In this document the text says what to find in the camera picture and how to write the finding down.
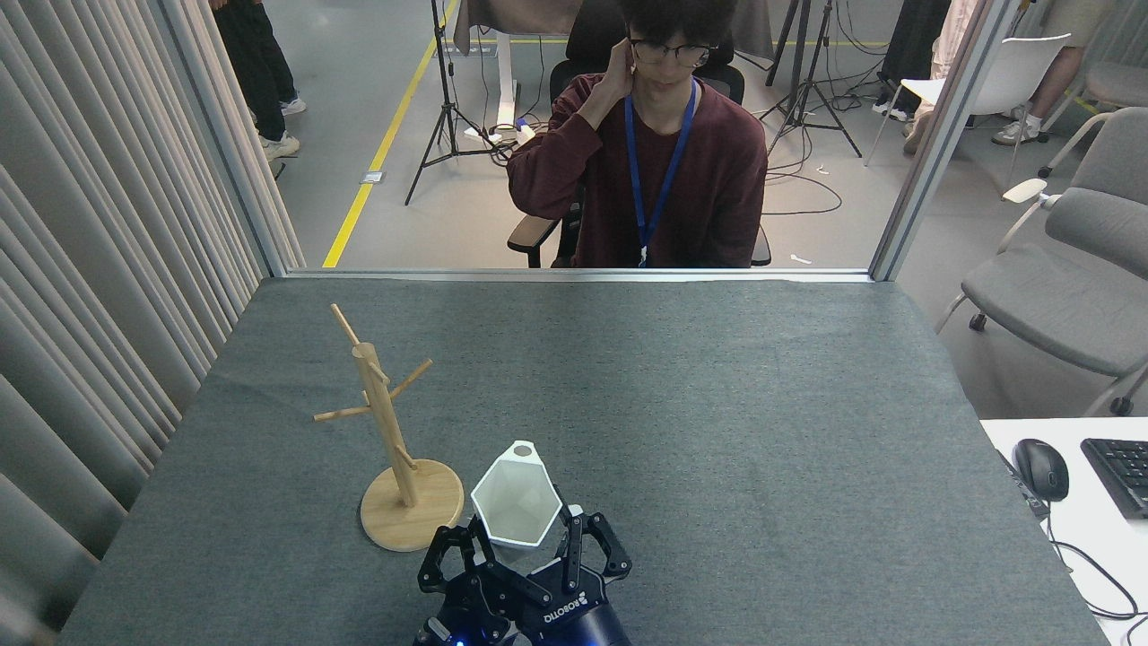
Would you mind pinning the silver table edge rail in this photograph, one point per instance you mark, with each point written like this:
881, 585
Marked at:
404, 274

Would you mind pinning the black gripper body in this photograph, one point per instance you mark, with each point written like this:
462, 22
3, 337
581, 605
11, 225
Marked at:
466, 619
574, 619

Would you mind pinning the white plastic chair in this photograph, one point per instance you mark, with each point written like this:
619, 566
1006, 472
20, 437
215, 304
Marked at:
1022, 76

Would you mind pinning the black keyboard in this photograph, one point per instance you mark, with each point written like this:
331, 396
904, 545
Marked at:
1121, 475

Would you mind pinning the white hexagonal cup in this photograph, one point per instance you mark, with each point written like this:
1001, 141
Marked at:
516, 502

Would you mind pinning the beige pleated curtain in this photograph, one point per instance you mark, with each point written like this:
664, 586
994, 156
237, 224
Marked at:
90, 269

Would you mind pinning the person's right hand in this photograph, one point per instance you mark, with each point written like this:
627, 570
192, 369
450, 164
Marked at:
612, 81

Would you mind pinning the grey padded chair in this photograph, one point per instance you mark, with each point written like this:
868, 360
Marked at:
1117, 85
1067, 305

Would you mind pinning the silver frame post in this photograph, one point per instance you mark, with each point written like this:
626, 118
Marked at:
224, 135
942, 135

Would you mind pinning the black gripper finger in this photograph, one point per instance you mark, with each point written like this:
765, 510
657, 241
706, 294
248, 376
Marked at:
430, 574
520, 588
480, 543
614, 561

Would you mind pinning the white desk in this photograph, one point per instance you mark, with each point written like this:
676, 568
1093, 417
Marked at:
1094, 556

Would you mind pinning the black office chair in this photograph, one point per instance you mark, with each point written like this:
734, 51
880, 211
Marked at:
529, 235

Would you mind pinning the white desk leg stand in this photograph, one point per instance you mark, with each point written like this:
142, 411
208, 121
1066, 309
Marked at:
505, 81

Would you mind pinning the wooden cup rack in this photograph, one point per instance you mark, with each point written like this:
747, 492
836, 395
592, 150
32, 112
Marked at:
421, 511

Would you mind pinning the grey felt table cover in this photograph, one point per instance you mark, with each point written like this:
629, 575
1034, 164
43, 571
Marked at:
717, 449

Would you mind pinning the black tripod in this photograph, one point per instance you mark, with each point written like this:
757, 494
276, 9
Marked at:
446, 108
812, 90

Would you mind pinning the brown draped cloth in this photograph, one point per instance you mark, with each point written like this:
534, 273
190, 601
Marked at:
511, 16

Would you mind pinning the person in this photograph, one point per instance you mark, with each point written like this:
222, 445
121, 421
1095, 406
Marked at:
946, 45
1054, 72
910, 45
251, 63
700, 179

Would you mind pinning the black computer mouse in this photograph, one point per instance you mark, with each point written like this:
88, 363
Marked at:
1042, 468

